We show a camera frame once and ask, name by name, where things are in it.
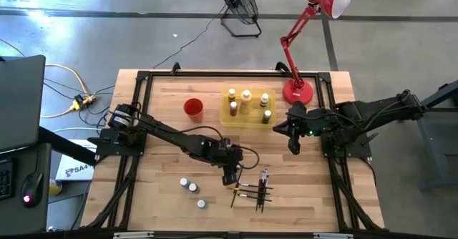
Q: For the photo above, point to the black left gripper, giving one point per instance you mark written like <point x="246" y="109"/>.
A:
<point x="229" y="156"/>

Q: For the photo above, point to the round black-tipped silver ferrule paintbrush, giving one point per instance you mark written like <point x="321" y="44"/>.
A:
<point x="252" y="197"/>

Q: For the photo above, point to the black computer mouse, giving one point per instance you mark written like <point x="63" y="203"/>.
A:
<point x="32" y="189"/>

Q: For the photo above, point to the black desk beam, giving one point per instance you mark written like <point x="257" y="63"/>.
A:
<point x="68" y="147"/>

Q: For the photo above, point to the silver ferrule black paintbrush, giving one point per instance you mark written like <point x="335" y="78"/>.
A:
<point x="252" y="186"/>

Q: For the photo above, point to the small yellow paint bottle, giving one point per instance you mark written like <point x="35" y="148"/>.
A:
<point x="232" y="94"/>

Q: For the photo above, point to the red plastic cup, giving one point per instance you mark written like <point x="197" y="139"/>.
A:
<point x="193" y="108"/>

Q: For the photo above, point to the large yellow paint bottle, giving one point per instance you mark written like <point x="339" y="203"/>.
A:
<point x="245" y="99"/>

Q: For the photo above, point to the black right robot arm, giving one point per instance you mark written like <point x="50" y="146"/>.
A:
<point x="365" y="110"/>

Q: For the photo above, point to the black floor fan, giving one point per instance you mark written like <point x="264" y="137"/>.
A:
<point x="238" y="1"/>

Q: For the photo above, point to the small white paint bottle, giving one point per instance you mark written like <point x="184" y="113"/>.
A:
<point x="238" y="167"/>

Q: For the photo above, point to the grey computer monitor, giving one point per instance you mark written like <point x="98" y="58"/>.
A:
<point x="21" y="103"/>

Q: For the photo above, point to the small green paint bottle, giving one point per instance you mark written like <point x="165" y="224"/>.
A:
<point x="266" y="116"/>

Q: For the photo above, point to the grey metal bench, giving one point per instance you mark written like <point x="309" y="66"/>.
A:
<point x="433" y="142"/>

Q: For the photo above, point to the small teal paint bottle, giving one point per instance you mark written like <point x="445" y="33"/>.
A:
<point x="201" y="204"/>

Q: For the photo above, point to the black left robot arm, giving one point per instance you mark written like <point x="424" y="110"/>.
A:
<point x="171" y="135"/>

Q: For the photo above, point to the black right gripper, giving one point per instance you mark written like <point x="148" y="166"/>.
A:
<point x="306" y="126"/>

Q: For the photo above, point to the silver metal bracket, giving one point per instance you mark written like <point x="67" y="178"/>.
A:
<point x="133" y="235"/>
<point x="332" y="235"/>

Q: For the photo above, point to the gold ferrule paintbrush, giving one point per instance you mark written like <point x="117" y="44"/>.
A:
<point x="250" y="191"/>

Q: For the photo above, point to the small navy paint bottle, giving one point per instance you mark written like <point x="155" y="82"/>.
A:
<point x="193" y="187"/>

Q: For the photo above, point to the small red paint bottle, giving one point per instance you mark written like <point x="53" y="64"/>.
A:
<point x="233" y="108"/>

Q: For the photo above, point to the black desk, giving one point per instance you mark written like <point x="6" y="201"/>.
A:
<point x="35" y="160"/>

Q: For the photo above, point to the small dark paint bottle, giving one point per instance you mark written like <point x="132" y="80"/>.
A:
<point x="264" y="99"/>

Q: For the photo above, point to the red desk lamp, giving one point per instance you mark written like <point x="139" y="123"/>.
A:
<point x="297" y="92"/>

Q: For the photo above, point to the black table clamp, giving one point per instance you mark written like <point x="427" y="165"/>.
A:
<point x="282" y="66"/>
<point x="175" y="67"/>

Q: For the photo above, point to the black keyboard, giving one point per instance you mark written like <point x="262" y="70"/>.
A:
<point x="4" y="180"/>

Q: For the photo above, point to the translucent yellow plastic tray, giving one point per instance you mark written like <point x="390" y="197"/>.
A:
<point x="254" y="122"/>

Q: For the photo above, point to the small light blue paint bottle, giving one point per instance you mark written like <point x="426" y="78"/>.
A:
<point x="184" y="182"/>

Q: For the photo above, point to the white cardboard box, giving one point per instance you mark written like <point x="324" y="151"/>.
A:
<point x="77" y="165"/>

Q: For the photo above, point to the small yellow round container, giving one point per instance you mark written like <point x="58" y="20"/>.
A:
<point x="55" y="188"/>

